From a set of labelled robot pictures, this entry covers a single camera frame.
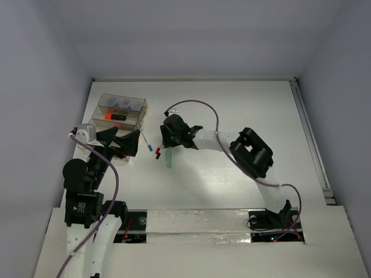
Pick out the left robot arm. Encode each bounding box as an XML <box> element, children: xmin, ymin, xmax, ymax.
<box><xmin>57</xmin><ymin>124</ymin><xmax>141</xmax><ymax>277</ymax></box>

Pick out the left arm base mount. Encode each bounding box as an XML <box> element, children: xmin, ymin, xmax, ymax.
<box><xmin>114</xmin><ymin>210</ymin><xmax>147</xmax><ymax>244</ymax></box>

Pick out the blue cap white marker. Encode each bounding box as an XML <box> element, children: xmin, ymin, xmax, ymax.
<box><xmin>140</xmin><ymin>129</ymin><xmax>153</xmax><ymax>152</ymax></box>

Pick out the green correction tape pen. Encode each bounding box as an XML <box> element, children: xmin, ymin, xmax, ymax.
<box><xmin>165</xmin><ymin>148</ymin><xmax>172</xmax><ymax>169</ymax></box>

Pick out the clear tiered organizer box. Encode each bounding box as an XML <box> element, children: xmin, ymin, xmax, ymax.
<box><xmin>75</xmin><ymin>93</ymin><xmax>148</xmax><ymax>162</ymax></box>

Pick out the clear clip tub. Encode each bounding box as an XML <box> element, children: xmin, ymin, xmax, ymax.
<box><xmin>118</xmin><ymin>98</ymin><xmax>131</xmax><ymax>109</ymax></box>
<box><xmin>129</xmin><ymin>100</ymin><xmax>143</xmax><ymax>112</ymax></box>

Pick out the clear tub of clips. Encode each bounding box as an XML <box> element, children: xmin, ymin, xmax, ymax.
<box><xmin>106</xmin><ymin>98</ymin><xmax>118</xmax><ymax>108</ymax></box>

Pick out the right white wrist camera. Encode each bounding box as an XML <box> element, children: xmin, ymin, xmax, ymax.
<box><xmin>164</xmin><ymin>108</ymin><xmax>179</xmax><ymax>115</ymax></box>

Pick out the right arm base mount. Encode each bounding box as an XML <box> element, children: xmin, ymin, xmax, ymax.
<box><xmin>246</xmin><ymin>210</ymin><xmax>305</xmax><ymax>243</ymax></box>

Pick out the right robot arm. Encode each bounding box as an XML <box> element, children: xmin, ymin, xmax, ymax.
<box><xmin>160</xmin><ymin>114</ymin><xmax>292</xmax><ymax>227</ymax></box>

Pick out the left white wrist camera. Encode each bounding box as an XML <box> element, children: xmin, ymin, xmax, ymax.
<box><xmin>71</xmin><ymin>123</ymin><xmax>97</xmax><ymax>145</ymax></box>

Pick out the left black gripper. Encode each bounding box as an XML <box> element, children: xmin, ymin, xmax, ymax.
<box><xmin>89</xmin><ymin>125</ymin><xmax>140</xmax><ymax>188</ymax></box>

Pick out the orange cap black highlighter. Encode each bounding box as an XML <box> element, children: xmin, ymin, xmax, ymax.
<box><xmin>104</xmin><ymin>114</ymin><xmax>126</xmax><ymax>121</ymax></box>

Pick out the aluminium rail right edge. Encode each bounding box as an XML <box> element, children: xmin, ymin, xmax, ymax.
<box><xmin>289</xmin><ymin>78</ymin><xmax>337</xmax><ymax>206</ymax></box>

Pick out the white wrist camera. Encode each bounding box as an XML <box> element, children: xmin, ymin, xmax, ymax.
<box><xmin>71</xmin><ymin>123</ymin><xmax>97</xmax><ymax>145</ymax></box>
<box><xmin>164</xmin><ymin>108</ymin><xmax>179</xmax><ymax>115</ymax></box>

